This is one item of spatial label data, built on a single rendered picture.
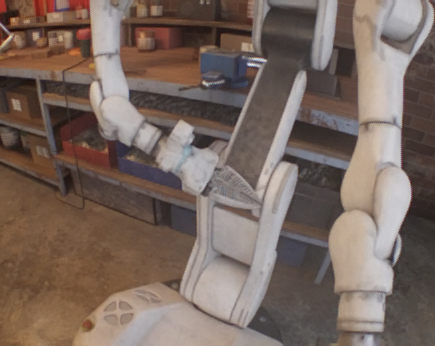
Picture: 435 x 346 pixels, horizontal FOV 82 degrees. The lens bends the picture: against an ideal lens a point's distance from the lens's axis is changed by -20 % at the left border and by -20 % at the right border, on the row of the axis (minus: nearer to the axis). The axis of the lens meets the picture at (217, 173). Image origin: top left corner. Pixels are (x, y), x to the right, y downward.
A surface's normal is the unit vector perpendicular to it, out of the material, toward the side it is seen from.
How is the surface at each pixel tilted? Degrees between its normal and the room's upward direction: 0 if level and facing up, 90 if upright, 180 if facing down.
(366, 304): 32
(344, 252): 70
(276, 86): 48
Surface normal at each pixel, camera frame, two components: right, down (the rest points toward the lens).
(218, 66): -0.37, 0.49
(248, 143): -0.33, -0.23
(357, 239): -0.84, -0.26
